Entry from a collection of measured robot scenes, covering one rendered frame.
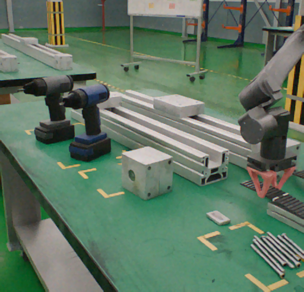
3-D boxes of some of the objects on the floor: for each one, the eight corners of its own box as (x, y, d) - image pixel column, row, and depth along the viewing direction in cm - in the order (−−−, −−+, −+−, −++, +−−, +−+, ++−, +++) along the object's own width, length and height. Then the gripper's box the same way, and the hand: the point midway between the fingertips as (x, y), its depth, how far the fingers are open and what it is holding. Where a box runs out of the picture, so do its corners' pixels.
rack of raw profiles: (181, 41, 1249) (184, -39, 1179) (205, 41, 1293) (210, -38, 1223) (262, 55, 980) (272, -49, 911) (290, 53, 1024) (301, -47, 955)
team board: (120, 71, 747) (119, -50, 685) (138, 68, 784) (139, -48, 722) (190, 82, 657) (196, -56, 595) (208, 78, 694) (215, -53, 632)
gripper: (271, 140, 91) (265, 206, 96) (301, 132, 96) (294, 194, 101) (247, 132, 96) (242, 194, 101) (277, 124, 101) (271, 184, 107)
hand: (268, 191), depth 101 cm, fingers closed on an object, 5 cm apart
